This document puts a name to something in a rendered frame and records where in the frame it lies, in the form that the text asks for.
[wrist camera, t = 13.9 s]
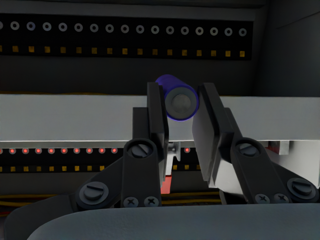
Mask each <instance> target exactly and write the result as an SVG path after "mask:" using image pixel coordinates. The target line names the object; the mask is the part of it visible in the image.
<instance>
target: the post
mask: <svg viewBox="0 0 320 240"><path fill-rule="evenodd" d="M276 11H277V0H271V1H270V7H269V12H268V16H267V21H266V25H265V30H264V35H263V39H262V44H261V49H260V55H259V60H258V64H257V69H256V73H255V78H254V83H253V87H252V92H251V97H320V12H319V13H316V14H314V15H311V16H309V17H306V18H303V19H301V20H298V21H296V22H293V23H291V24H288V25H285V26H283V27H280V28H278V29H276V28H275V26H276Z"/></svg>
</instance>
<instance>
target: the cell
mask: <svg viewBox="0 0 320 240"><path fill-rule="evenodd" d="M155 82H158V83H159V85H162V86H163V93H164V99H165V106H166V113H167V117H168V118H170V119H171V120H174V121H186V120H189V119H191V118H192V117H193V116H194V115H195V114H196V113H197V111H198V109H199V96H198V94H197V92H196V91H195V90H194V88H192V87H191V86H189V85H188V84H186V83H184V82H183V81H181V80H179V79H178V78H176V77H175V76H172V75H169V74H165V75H162V76H160V77H159V78H157V80H156V81H155Z"/></svg>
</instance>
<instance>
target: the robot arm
mask: <svg viewBox="0 0 320 240"><path fill-rule="evenodd" d="M197 94H198V96H199V109H198V111H197V113H196V114H195V115H194V116H193V122H192V135H193V139H194V143H195V147H196V152H197V155H198V159H199V164H200V169H201V173H202V177H203V180H204V181H207V182H208V186H209V188H219V189H220V191H219V193H220V199H221V202H222V205H200V206H169V207H162V203H161V191H160V189H161V187H162V182H165V177H166V166H167V155H168V144H169V126H168V119H167V113H166V106H165V99H164V93H163V86H162V85H159V83H158V82H148V83H147V107H133V115H132V140H130V141H128V142H127V143H126V144H125V145H124V149H123V156H122V157H121V158H119V159H118V160H116V161H115V162H114V163H112V164H111V165H109V166H108V167H106V168H105V169H103V170H102V171H101V172H99V173H98V174H96V175H95V176H93V177H92V178H90V179H89V180H87V181H86V182H85V183H83V184H82V185H81V186H79V188H78V189H77V191H76V192H75V193H72V194H68V192H65V193H63V194H59V195H56V196H53V197H50V198H47V199H44V200H40V201H37V202H34V203H31V204H28V205H25V206H22V207H19V208H17V209H15V210H13V211H12V212H11V213H10V214H8V216H7V217H6V219H5V220H4V225H3V228H4V240H320V187H319V189H317V188H316V186H315V185H314V184H313V183H311V182H310V181H308V180H307V179H305V178H303V177H301V176H299V175H298V174H296V173H294V172H292V171H290V170H288V169H286V168H284V167H282V166H281V165H279V164H277V163H275V162H273V161H271V160H270V158H269V156H268V154H267V152H266V151H265V149H264V147H263V146H262V144H261V143H259V142H258V141H256V140H254V139H251V138H246V137H243V136H242V134H241V131H240V129H239V127H238V125H237V123H236V121H235V118H234V116H233V114H232V112H231V110H230V108H225V107H224V106H223V104H222V101H221V99H220V96H219V94H218V92H217V89H216V87H215V85H214V83H202V85H199V86H198V89H197Z"/></svg>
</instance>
